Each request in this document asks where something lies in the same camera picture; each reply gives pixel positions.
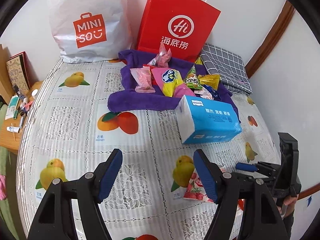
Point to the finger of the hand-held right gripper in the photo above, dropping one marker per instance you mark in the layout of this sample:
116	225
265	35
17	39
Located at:
245	167

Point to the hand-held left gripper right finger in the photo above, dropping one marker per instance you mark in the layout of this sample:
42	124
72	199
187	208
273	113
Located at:
205	177

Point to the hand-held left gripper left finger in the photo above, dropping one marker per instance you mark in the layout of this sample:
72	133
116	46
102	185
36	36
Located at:
111	175

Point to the red strawberry candy packet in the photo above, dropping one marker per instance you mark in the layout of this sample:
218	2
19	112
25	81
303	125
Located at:
196	187

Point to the blue tissue pack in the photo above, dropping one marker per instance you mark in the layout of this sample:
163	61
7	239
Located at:
207	120

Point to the blue snack packet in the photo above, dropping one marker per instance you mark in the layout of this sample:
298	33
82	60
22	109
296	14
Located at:
212	92

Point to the yellow triangular snack packet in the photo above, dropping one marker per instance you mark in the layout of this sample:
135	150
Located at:
210	80

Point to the green snack packet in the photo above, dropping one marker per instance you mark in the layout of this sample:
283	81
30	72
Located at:
192	80

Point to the large pink yellow snack packet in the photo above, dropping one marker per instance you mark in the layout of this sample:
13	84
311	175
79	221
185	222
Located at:
167	80

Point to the pink twisted candy packet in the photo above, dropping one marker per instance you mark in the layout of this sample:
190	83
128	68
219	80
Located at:
161	56

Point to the person's right hand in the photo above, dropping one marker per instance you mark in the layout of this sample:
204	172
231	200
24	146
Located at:
287	203

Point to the brown wooden skirting board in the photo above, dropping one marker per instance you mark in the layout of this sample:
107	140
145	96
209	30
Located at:
308	191

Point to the blue tape piece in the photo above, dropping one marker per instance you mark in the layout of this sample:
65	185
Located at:
309	201

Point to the fruit print tablecloth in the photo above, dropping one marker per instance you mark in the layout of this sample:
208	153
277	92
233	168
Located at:
75	130

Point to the purple towel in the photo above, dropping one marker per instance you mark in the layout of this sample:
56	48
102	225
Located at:
135	100

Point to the grey checked folded cloth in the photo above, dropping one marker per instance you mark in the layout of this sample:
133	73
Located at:
225	62

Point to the wooden bedside table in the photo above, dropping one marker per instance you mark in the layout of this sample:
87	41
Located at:
10	140

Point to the white tube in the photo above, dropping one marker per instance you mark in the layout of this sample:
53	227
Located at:
12	129

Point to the green cloth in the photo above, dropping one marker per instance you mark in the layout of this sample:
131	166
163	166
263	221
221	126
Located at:
6	205

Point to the pink cloth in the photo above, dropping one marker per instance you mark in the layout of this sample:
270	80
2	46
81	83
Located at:
2	185

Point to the white round lid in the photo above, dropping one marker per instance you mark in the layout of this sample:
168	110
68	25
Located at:
35	92

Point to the small yellow packet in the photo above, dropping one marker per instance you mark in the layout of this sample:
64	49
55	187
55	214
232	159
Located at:
198	60

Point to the small teal box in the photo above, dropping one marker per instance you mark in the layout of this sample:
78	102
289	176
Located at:
12	106

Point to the patterned box with red edge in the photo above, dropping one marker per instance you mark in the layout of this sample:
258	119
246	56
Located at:
17	75

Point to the red paper bag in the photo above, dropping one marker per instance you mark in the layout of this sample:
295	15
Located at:
175	12

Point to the white plastic shopping bag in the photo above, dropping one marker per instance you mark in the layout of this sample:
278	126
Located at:
87	5

